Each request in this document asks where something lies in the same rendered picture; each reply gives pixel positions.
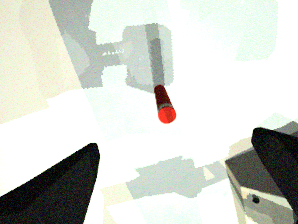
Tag red peg with white band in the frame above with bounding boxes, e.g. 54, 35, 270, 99
154, 84, 177, 124

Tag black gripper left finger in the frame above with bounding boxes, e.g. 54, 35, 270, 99
0, 143, 101, 224

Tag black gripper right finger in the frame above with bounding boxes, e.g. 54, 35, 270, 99
250, 127, 298, 217

